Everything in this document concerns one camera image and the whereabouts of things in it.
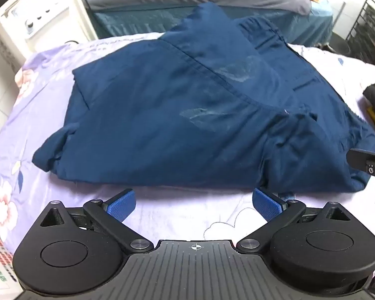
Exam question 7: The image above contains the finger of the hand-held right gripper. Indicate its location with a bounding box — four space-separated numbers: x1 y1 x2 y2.
347 148 375 207

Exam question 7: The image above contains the black wire rack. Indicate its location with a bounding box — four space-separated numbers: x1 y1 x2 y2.
345 0 375 66

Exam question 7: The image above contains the white cabinet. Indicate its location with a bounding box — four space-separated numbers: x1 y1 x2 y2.
0 0 98 72

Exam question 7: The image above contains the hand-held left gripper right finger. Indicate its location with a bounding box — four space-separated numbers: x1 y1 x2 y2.
236 188 352 255

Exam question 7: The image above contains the bed with grey sheet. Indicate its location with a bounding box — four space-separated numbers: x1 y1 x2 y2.
78 0 335 46

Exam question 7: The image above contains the lavender floral bedsheet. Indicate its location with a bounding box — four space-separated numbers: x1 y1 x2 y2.
0 32 375 252

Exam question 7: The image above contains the navy blue jacket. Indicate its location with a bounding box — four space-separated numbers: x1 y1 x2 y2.
32 1 375 194

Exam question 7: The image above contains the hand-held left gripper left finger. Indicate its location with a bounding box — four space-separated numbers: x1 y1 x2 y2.
40 189 154 254

